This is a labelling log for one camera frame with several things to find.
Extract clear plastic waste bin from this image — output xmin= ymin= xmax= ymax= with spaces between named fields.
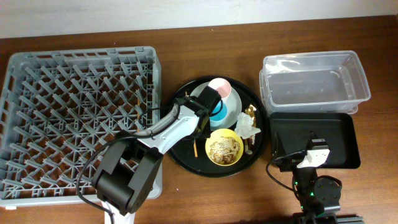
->
xmin=259 ymin=50 xmax=371 ymax=114

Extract food scraps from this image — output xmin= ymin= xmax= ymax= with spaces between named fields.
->
xmin=209 ymin=137 xmax=241 ymax=165

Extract grey round plate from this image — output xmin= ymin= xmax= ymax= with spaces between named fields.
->
xmin=189 ymin=81 xmax=243 ymax=130

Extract small metal spoon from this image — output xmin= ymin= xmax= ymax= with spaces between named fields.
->
xmin=244 ymin=138 xmax=254 ymax=155

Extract wooden chopstick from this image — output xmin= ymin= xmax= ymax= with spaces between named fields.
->
xmin=135 ymin=99 xmax=141 ymax=122
xmin=193 ymin=139 xmax=198 ymax=158

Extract white napkin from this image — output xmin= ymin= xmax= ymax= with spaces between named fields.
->
xmin=234 ymin=112 xmax=261 ymax=139

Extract blue plastic cup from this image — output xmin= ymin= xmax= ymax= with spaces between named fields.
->
xmin=210 ymin=101 xmax=228 ymax=128

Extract yellow bowl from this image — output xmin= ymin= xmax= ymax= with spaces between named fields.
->
xmin=205 ymin=129 xmax=244 ymax=167

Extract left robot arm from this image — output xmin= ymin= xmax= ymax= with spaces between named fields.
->
xmin=91 ymin=86 xmax=221 ymax=223

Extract grey plastic dishwasher rack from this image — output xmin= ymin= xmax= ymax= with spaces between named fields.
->
xmin=1 ymin=47 xmax=161 ymax=208

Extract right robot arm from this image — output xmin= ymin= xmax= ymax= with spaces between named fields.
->
xmin=266 ymin=132 xmax=364 ymax=224

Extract gold snack wrapper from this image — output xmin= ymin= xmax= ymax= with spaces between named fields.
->
xmin=245 ymin=104 xmax=257 ymax=146

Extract round black serving tray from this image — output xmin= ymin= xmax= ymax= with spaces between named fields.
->
xmin=168 ymin=78 xmax=269 ymax=178

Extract pink plastic cup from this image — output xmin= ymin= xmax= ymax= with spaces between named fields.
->
xmin=208 ymin=78 xmax=232 ymax=101

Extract black rectangular tray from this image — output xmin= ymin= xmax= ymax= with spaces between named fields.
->
xmin=269 ymin=113 xmax=361 ymax=169

